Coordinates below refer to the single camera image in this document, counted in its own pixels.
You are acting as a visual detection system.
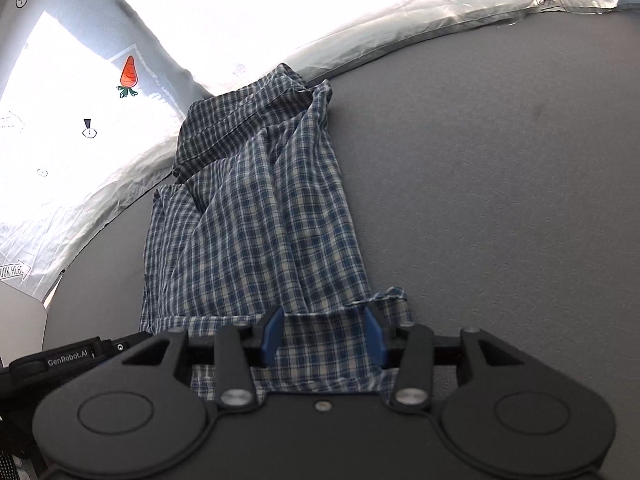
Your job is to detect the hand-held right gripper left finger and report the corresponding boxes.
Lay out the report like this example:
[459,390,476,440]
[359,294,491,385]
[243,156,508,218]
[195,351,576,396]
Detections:
[120,306,286,411]

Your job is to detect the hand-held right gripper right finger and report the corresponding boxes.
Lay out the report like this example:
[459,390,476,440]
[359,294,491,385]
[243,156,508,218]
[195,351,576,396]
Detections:
[363,305,532,411]

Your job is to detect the blue plaid shirt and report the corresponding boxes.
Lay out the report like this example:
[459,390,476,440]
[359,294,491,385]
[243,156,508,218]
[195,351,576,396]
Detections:
[139,62,416,403]

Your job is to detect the grey side panel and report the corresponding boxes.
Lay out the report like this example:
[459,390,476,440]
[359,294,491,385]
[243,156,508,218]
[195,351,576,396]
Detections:
[0,282,49,367]

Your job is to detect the orange carrot sticker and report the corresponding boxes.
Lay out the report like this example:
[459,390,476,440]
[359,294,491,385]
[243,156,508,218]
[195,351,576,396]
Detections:
[117,55,140,99]

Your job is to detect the white printed plastic sheet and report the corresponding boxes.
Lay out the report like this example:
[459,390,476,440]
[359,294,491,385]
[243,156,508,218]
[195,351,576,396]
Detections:
[0,0,640,306]

